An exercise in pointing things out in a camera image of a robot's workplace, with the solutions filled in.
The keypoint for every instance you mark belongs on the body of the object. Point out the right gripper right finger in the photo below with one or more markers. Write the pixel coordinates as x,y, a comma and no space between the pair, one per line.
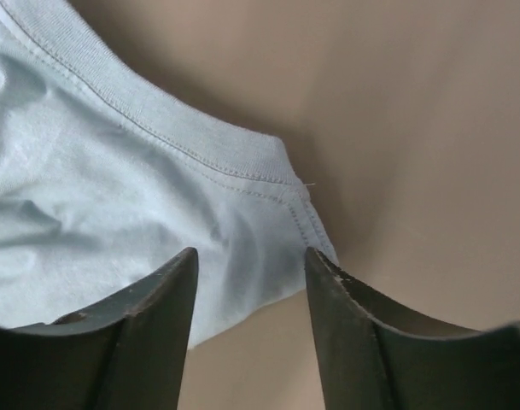
375,353

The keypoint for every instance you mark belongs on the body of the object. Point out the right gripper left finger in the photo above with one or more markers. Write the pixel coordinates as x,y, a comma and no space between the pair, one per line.
126,351

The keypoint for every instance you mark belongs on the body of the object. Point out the light blue t-shirt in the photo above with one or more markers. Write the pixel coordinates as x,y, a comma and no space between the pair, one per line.
104,178

